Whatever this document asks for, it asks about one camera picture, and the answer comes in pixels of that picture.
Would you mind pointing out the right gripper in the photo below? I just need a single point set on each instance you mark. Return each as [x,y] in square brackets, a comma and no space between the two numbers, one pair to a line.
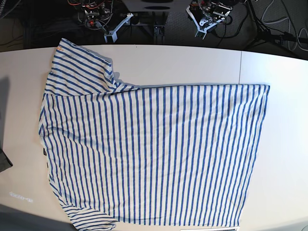
[110,36]

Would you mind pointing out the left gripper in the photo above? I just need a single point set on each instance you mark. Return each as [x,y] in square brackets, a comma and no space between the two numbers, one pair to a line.
[206,18]

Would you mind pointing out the blue white striped T-shirt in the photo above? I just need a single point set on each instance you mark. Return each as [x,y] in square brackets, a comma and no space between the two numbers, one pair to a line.
[172,155]

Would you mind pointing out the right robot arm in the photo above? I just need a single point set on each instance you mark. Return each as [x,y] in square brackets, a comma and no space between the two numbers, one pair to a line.
[106,16]

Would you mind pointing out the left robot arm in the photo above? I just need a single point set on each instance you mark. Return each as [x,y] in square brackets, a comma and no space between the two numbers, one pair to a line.
[213,3]

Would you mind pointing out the black tripod stand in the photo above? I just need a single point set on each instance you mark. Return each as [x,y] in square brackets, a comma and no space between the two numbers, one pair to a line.
[287,41]

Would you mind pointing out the black table clamp bracket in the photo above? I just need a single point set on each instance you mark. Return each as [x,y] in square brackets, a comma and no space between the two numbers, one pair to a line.
[159,34]

